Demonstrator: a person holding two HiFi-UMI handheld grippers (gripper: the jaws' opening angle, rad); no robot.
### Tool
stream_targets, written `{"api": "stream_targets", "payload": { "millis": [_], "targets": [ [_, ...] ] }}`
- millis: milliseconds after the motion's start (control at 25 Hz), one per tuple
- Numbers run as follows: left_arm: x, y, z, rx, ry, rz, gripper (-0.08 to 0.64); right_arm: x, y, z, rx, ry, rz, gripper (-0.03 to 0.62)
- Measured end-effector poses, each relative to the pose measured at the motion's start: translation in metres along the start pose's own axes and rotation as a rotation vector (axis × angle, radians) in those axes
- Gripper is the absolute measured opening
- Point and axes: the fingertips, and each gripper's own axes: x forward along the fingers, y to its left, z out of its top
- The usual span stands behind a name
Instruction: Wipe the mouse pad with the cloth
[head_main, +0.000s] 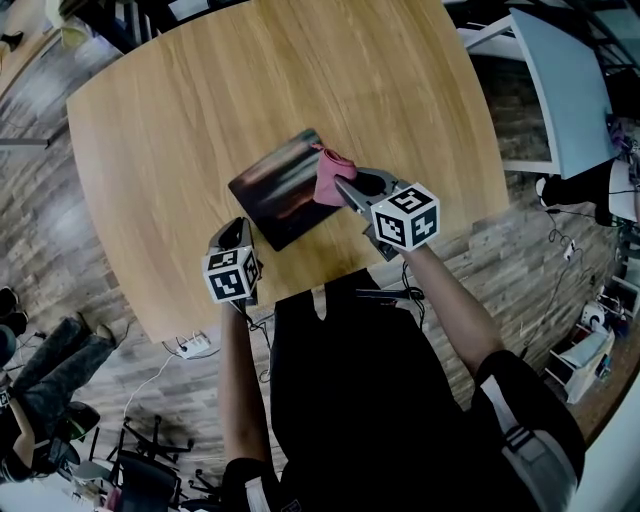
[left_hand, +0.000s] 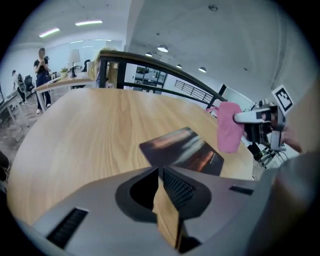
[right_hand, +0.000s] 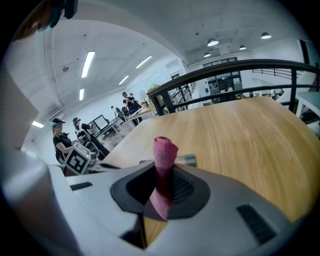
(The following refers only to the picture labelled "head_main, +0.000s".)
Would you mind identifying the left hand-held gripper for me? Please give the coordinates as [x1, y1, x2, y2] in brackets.
[201, 217, 262, 307]

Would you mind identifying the wooden desk with white frame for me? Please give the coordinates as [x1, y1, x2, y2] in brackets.
[0, 0, 66, 151]

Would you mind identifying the person's left forearm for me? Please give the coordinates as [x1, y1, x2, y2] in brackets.
[217, 299, 274, 464]

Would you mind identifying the light blue table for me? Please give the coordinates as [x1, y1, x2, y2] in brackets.
[457, 7, 617, 181]

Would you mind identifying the black waist device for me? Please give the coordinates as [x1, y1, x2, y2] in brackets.
[354, 287, 426, 304]

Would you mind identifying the wooden table with white legs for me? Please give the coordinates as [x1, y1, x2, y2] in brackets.
[65, 0, 511, 344]

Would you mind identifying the person's black clothing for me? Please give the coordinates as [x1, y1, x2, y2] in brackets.
[219, 267, 586, 512]

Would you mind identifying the person's right forearm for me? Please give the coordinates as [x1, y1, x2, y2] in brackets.
[399, 244, 504, 376]

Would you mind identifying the black office chair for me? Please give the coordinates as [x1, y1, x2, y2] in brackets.
[89, 414, 196, 512]

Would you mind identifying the dark printed mouse pad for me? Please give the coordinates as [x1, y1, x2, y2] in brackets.
[227, 128, 341, 253]

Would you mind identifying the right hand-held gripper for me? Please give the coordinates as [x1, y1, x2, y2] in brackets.
[333, 168, 441, 262]

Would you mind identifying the pink cloth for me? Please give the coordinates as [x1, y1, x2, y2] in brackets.
[309, 142, 359, 207]

